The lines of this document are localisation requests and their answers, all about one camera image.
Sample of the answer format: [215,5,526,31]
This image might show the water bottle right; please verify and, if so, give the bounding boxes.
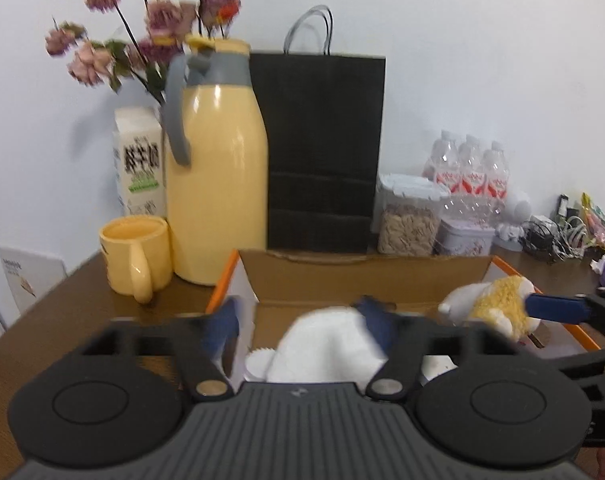
[482,141,511,218]

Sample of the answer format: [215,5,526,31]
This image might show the white round lid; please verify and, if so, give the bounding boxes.
[245,348,276,382]

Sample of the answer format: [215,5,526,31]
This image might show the white cloth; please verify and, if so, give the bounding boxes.
[266,307,387,390]

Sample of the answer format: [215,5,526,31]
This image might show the colourful snack packet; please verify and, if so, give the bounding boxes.
[581,192,605,250]

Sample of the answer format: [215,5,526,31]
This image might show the translucent plastic storage box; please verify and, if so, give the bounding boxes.
[419,356,457,386]

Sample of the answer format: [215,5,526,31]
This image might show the white robot figurine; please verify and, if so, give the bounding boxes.
[493,190,532,252]

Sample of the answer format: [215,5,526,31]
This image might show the dried pink rose bouquet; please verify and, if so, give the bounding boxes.
[44,0,242,105]

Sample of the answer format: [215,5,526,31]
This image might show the yellow white plush toy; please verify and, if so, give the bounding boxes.
[438,275,541,341]

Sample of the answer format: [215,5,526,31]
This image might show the clear snack container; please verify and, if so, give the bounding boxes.
[375,174,450,257]

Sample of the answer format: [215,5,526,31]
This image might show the water bottle left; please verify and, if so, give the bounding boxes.
[423,130,461,194]

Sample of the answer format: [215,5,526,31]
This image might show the yellow ceramic mug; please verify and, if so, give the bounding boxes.
[100,216,173,304]

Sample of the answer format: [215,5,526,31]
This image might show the tangled charger cables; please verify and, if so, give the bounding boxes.
[521,194,591,265]

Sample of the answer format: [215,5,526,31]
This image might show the white milk carton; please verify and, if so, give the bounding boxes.
[114,106,166,217]

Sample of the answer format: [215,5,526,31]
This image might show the black paper bag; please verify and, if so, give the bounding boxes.
[250,4,386,254]

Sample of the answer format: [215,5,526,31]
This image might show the yellow thermos jug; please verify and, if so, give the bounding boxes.
[161,35,269,285]

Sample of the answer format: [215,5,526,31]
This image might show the water bottle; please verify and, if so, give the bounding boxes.
[482,141,511,218]
[423,130,461,194]
[457,134,487,206]

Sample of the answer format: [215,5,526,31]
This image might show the red cardboard box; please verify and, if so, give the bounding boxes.
[207,250,597,387]

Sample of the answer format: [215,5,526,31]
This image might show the water bottle middle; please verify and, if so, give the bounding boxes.
[457,134,487,206]

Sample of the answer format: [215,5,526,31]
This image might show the small printed tin box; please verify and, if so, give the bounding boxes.
[433,219,495,257]

